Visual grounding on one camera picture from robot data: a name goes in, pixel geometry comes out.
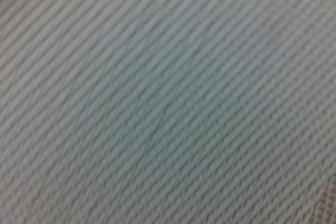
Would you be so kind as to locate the beige woven placemat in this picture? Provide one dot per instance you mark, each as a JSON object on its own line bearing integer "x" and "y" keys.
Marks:
{"x": 167, "y": 111}

